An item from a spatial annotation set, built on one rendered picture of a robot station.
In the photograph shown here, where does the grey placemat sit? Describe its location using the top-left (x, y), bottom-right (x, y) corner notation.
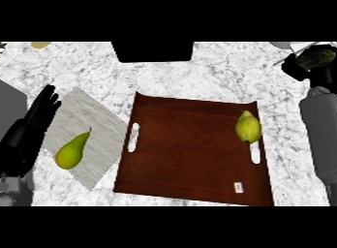
top-left (41, 86), bottom-right (129, 192)

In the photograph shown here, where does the brown wooden tray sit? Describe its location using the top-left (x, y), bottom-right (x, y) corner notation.
top-left (113, 91), bottom-right (275, 207)

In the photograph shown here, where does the tan round object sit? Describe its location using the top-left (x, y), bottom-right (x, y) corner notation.
top-left (29, 41), bottom-right (53, 49)

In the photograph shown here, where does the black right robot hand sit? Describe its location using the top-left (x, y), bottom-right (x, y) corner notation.
top-left (280, 45), bottom-right (337, 95)

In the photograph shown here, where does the black appliance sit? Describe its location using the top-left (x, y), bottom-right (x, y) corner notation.
top-left (110, 41), bottom-right (196, 64)

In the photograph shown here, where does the green pear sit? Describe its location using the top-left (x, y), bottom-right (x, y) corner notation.
top-left (54, 126), bottom-right (92, 171)

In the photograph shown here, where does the yellow-green squash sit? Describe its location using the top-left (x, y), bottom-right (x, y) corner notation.
top-left (234, 109), bottom-right (263, 144)

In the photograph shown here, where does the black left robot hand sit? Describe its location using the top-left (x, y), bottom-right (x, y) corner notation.
top-left (0, 84), bottom-right (63, 179)

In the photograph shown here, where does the dark grey block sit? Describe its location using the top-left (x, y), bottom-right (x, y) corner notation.
top-left (0, 71), bottom-right (28, 143)

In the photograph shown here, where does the dark green squash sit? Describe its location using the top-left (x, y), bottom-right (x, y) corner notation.
top-left (294, 48), bottom-right (337, 71)

